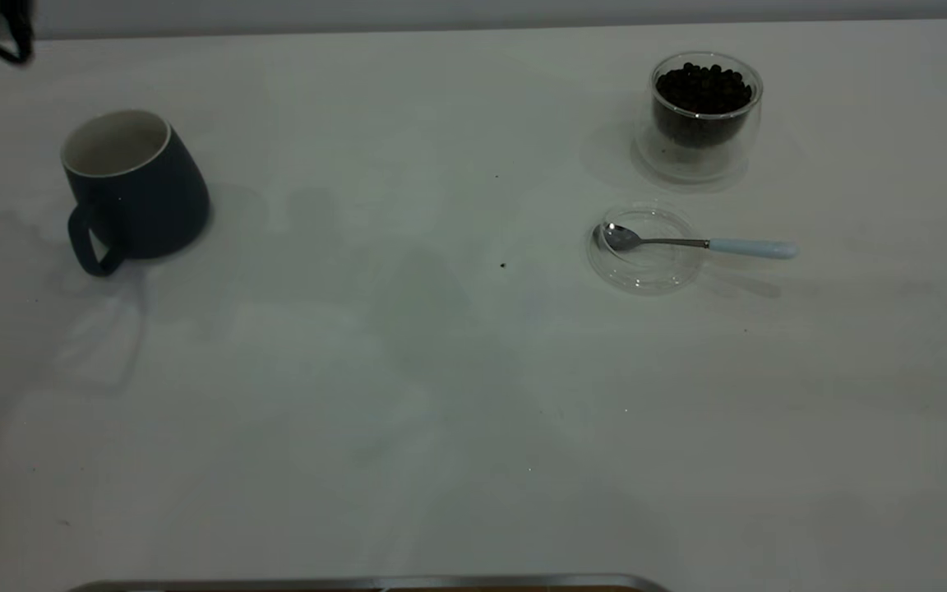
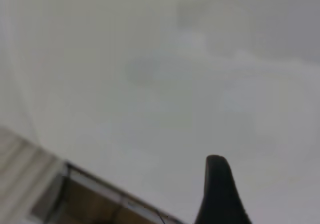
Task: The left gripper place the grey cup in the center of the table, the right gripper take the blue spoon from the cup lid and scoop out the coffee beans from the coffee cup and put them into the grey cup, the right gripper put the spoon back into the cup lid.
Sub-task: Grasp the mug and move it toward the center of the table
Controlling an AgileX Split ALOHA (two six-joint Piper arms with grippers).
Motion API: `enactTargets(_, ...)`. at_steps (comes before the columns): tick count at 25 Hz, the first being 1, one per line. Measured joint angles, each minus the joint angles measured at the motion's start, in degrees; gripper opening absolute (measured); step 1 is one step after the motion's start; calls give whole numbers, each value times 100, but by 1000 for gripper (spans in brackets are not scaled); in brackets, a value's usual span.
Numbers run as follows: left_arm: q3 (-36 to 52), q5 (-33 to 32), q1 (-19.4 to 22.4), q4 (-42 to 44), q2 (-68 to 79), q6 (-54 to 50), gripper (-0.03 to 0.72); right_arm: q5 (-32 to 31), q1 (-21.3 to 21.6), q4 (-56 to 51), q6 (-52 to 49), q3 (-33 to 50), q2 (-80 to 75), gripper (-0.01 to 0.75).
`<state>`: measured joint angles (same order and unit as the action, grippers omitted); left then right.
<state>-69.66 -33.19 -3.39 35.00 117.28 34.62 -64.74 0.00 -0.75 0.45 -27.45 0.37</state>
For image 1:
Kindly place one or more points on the dark grey ceramic mug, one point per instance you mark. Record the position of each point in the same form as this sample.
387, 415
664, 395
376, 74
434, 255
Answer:
153, 197

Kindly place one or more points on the clear double-wall glass cup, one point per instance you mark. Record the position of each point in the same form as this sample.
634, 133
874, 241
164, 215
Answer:
691, 163

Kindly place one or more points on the clear round glass saucer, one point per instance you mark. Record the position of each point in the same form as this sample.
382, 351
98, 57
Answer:
646, 277

